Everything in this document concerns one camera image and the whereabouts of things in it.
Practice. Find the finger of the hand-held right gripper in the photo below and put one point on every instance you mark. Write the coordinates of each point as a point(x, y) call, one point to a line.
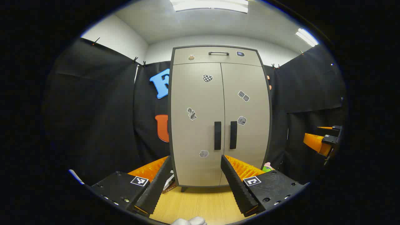
point(337, 129)
point(315, 142)

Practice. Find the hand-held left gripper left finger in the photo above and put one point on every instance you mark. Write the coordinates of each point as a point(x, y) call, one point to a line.
point(156, 187)

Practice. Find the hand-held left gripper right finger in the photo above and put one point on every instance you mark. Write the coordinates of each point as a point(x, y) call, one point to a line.
point(239, 190)

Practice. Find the grey shoe cabinet door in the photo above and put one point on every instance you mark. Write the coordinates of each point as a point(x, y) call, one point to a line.
point(193, 93)
point(250, 140)

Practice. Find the grey double-door shoe cabinet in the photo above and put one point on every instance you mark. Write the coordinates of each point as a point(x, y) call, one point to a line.
point(170, 131)

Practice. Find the grey cabinet drawer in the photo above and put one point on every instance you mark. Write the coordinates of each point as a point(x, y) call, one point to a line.
point(250, 59)

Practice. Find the white leaflet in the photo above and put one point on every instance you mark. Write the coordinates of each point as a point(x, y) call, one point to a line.
point(170, 179)

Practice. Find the pink and green toy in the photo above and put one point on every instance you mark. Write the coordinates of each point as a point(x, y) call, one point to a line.
point(266, 169)

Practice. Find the small ceiling light panel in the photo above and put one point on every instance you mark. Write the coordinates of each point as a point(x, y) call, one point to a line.
point(306, 37)

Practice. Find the black backdrop cloth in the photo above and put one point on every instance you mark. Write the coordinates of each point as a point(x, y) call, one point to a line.
point(93, 109)

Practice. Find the large ceiling light panel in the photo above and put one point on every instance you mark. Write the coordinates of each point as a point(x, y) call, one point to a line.
point(209, 5)

